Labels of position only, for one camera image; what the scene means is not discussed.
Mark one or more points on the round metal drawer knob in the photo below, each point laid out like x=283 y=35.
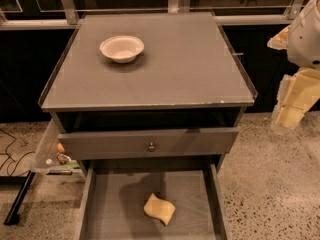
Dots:
x=151 y=147

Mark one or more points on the white paper bowl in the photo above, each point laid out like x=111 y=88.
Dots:
x=122 y=49

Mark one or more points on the grey drawer cabinet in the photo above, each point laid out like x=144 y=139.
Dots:
x=187 y=77

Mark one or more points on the aluminium frame railing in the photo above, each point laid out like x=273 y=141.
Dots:
x=68 y=14

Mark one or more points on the black metal floor bar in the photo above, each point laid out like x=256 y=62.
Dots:
x=24 y=182

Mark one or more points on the small orange ball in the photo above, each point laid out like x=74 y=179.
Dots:
x=60 y=148

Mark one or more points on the clear acrylic side bin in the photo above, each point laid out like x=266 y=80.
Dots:
x=48 y=160

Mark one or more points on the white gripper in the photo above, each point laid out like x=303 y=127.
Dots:
x=306 y=41

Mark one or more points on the grey top drawer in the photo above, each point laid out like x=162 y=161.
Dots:
x=134 y=144

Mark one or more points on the yellow sponge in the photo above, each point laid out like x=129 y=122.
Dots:
x=159 y=209

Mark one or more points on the grey open middle drawer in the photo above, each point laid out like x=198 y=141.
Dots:
x=114 y=197

